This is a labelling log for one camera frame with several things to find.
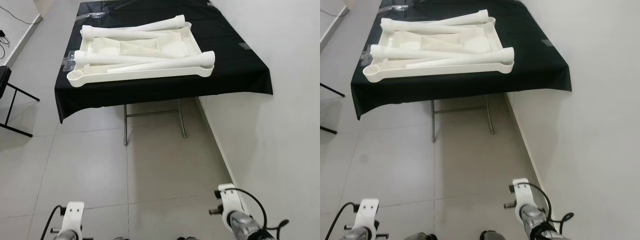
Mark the white plastic table top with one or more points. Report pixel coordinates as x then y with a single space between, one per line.
125 76
440 71

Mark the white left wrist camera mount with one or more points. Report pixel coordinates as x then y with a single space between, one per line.
74 215
369 212

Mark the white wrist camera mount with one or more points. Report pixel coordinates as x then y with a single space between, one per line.
230 200
74 215
369 212
521 192

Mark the metal folding table frame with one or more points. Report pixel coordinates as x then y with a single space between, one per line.
433 125
125 130

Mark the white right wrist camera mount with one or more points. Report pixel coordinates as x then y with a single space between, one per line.
521 192
230 200

